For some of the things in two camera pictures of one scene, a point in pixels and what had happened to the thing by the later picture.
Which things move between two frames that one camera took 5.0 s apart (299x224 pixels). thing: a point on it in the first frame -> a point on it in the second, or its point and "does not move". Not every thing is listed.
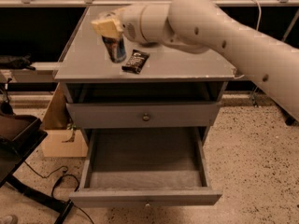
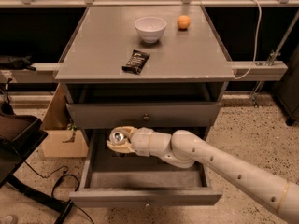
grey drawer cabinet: x=146 y=120 does not move
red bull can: x=115 y=48 -> x=119 y=136
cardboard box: x=58 y=139 does not move
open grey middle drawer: x=146 y=167 does not move
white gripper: x=130 y=21 -> x=141 y=141
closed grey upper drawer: x=144 y=115 does not move
